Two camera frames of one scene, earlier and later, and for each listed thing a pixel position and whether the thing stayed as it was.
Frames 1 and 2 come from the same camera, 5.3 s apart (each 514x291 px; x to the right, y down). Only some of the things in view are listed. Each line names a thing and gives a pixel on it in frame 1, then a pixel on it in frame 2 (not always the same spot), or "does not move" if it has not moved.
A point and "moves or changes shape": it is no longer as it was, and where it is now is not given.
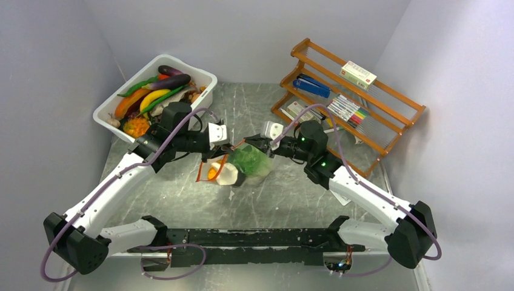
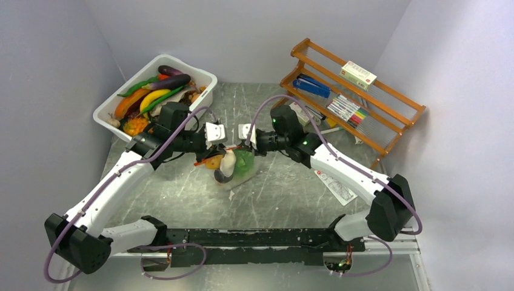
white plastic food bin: [202, 79] does not move
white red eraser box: [295, 108] does not move
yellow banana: [150, 96] does not move
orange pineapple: [136, 127] does not move
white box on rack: [358, 75] does not move
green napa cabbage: [253, 161] moves or changes shape
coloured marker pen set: [342, 108] does not move
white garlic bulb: [113, 122] does not move
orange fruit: [211, 173] → [213, 162]
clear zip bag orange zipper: [243, 163] moves or changes shape
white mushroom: [228, 174] moves or changes shape
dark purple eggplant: [169, 83] does not move
